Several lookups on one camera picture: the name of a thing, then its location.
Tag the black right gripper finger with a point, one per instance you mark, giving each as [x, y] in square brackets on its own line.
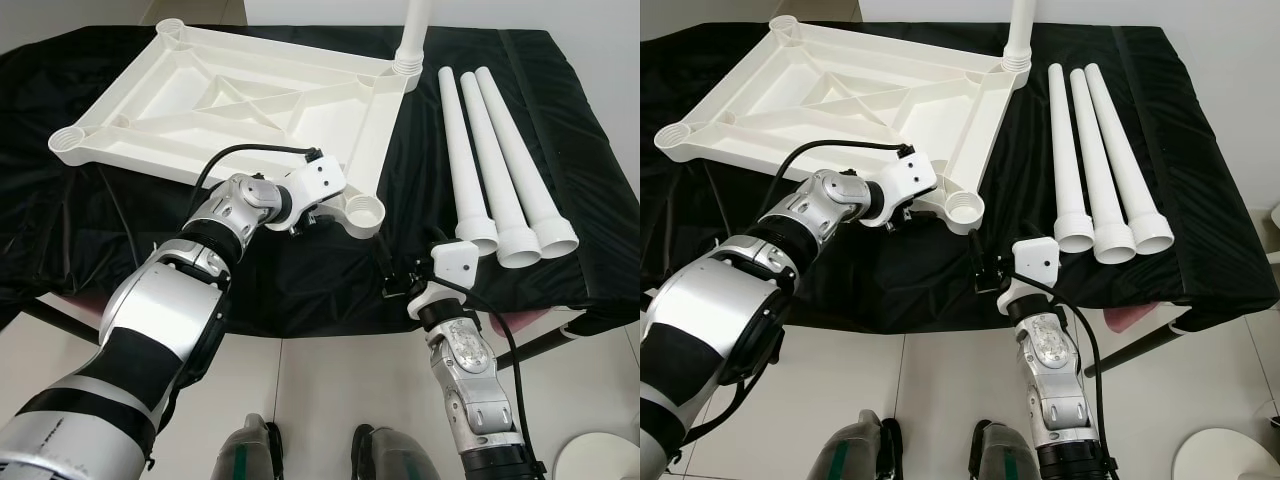
[389, 265]
[977, 260]

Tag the white plastic table leg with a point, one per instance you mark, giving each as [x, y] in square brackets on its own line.
[462, 150]
[1065, 140]
[1125, 150]
[412, 30]
[525, 160]
[1098, 160]
[1020, 25]
[495, 170]

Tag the white plastic table top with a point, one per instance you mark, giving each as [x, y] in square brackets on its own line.
[790, 90]
[180, 95]

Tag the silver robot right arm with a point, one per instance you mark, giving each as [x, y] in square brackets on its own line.
[1050, 360]
[470, 370]

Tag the black tablecloth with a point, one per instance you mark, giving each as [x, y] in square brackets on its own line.
[300, 280]
[900, 280]

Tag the silver robot left leg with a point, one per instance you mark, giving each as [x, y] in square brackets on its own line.
[850, 455]
[245, 455]

